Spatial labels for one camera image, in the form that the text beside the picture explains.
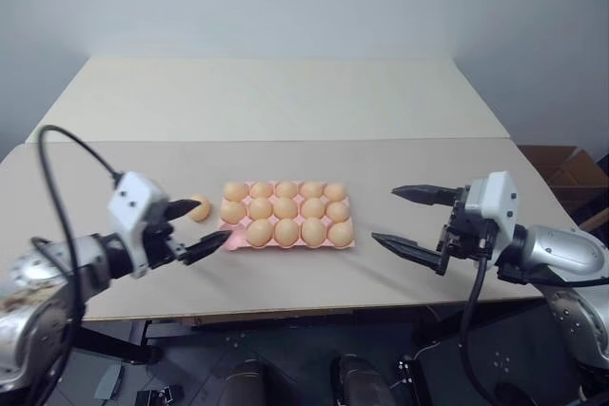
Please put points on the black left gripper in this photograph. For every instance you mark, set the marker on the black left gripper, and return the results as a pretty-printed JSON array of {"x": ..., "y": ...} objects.
[{"x": 159, "y": 242}]

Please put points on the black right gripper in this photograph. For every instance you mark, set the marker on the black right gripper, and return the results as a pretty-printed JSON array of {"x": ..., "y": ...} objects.
[{"x": 459, "y": 235}]

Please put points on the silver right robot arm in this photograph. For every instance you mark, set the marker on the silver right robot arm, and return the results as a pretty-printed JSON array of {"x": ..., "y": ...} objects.
[{"x": 556, "y": 249}]

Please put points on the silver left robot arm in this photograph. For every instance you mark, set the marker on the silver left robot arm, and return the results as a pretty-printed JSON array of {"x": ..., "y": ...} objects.
[{"x": 43, "y": 273}]

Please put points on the brown egg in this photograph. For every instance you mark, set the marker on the brown egg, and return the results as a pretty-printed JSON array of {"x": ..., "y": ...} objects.
[
  {"x": 287, "y": 232},
  {"x": 260, "y": 232},
  {"x": 286, "y": 189},
  {"x": 311, "y": 189},
  {"x": 341, "y": 234},
  {"x": 260, "y": 208},
  {"x": 312, "y": 207},
  {"x": 200, "y": 207},
  {"x": 285, "y": 207},
  {"x": 232, "y": 211},
  {"x": 261, "y": 189},
  {"x": 235, "y": 190},
  {"x": 313, "y": 231},
  {"x": 335, "y": 192},
  {"x": 337, "y": 211}
]

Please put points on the pink egg tray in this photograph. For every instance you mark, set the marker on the pink egg tray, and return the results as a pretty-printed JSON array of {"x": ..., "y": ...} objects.
[{"x": 238, "y": 239}]

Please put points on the brown cardboard box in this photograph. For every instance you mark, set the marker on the brown cardboard box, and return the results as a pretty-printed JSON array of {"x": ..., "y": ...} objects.
[{"x": 561, "y": 173}]

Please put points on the dark rounded shape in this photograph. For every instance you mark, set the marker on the dark rounded shape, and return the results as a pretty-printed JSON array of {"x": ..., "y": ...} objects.
[
  {"x": 245, "y": 384},
  {"x": 357, "y": 380}
]

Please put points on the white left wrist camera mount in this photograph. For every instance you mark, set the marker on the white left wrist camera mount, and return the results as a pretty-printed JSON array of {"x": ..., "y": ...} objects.
[{"x": 131, "y": 204}]

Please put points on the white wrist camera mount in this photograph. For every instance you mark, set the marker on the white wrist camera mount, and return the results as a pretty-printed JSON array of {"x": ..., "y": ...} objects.
[
  {"x": 492, "y": 199},
  {"x": 131, "y": 204}
]

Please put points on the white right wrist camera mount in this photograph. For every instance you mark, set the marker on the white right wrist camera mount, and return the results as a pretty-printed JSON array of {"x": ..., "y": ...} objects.
[{"x": 492, "y": 199}]

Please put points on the black table frame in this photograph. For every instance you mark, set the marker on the black table frame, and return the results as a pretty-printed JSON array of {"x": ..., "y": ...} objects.
[{"x": 295, "y": 327}]

